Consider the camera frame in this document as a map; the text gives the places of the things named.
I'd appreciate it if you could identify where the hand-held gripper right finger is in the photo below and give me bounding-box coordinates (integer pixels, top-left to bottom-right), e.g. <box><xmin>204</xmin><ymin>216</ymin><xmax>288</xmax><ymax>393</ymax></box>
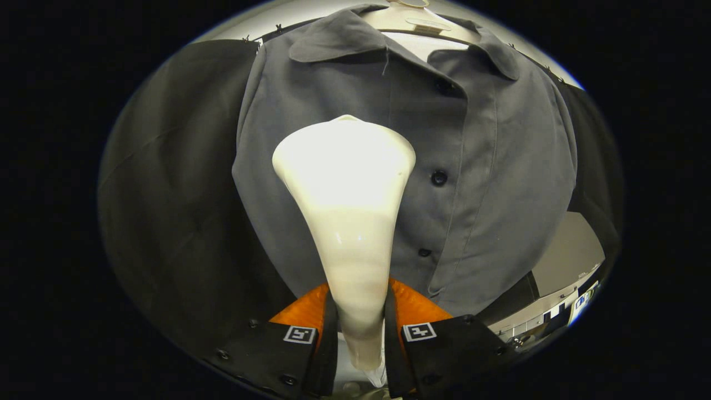
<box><xmin>384</xmin><ymin>276</ymin><xmax>517</xmax><ymax>398</ymax></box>

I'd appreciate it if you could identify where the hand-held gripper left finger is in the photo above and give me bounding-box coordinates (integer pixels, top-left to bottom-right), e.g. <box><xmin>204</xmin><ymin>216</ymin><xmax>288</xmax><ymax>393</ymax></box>
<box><xmin>203</xmin><ymin>282</ymin><xmax>339</xmax><ymax>399</ymax></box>

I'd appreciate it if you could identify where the white garment steamer head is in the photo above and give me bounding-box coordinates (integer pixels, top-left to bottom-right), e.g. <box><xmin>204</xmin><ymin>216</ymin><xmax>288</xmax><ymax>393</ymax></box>
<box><xmin>272</xmin><ymin>114</ymin><xmax>417</xmax><ymax>372</ymax></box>

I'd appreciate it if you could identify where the grey button-up shirt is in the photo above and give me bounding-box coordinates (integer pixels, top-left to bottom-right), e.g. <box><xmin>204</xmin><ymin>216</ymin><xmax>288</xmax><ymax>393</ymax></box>
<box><xmin>232</xmin><ymin>4</ymin><xmax>578</xmax><ymax>317</ymax></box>

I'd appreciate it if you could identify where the white side table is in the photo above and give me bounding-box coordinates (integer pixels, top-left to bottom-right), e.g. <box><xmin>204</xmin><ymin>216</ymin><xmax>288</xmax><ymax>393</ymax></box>
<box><xmin>568</xmin><ymin>281</ymin><xmax>600</xmax><ymax>327</ymax></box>

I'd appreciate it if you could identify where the grey cabinet with sticker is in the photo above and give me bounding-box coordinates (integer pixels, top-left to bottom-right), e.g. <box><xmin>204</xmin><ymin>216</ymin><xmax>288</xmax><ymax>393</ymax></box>
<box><xmin>477</xmin><ymin>211</ymin><xmax>606</xmax><ymax>337</ymax></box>

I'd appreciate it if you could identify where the black backdrop cloth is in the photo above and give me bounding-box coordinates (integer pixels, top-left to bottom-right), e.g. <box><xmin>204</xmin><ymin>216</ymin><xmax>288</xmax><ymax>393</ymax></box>
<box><xmin>99</xmin><ymin>22</ymin><xmax>623</xmax><ymax>356</ymax></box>

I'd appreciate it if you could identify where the cream white mannequin torso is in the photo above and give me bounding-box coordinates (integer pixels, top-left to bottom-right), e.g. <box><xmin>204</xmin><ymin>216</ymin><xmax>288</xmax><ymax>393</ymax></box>
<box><xmin>360</xmin><ymin>0</ymin><xmax>479</xmax><ymax>63</ymax></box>

